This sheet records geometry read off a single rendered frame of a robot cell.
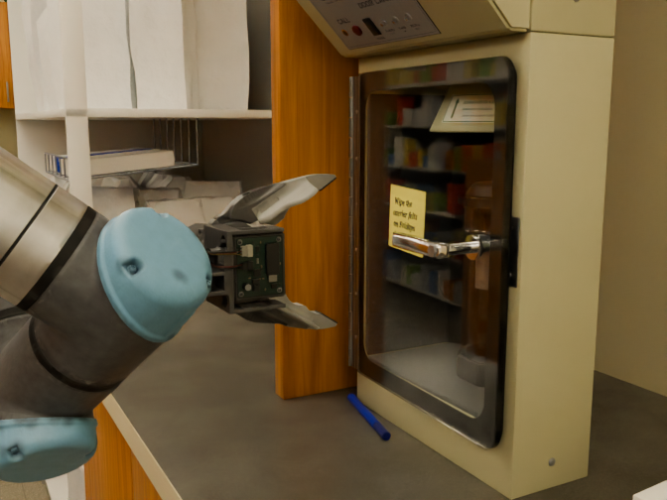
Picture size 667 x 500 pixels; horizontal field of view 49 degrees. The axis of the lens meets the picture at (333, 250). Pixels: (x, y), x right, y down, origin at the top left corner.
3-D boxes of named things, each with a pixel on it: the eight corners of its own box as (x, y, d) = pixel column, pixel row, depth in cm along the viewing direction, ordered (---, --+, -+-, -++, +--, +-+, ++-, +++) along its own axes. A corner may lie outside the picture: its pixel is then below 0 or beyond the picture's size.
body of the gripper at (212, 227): (293, 310, 65) (157, 326, 59) (255, 293, 73) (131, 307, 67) (291, 223, 64) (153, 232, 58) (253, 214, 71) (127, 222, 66)
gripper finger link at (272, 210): (359, 180, 69) (287, 243, 66) (330, 177, 74) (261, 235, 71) (341, 153, 67) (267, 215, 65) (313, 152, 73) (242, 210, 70)
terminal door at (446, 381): (357, 368, 103) (359, 73, 96) (500, 454, 76) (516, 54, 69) (352, 369, 102) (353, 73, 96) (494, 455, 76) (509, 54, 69)
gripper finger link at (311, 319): (343, 360, 70) (269, 314, 66) (315, 345, 75) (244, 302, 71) (359, 331, 71) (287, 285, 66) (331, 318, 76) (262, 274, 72)
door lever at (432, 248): (429, 248, 84) (429, 225, 83) (481, 261, 75) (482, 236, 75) (388, 251, 81) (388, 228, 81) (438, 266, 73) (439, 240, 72)
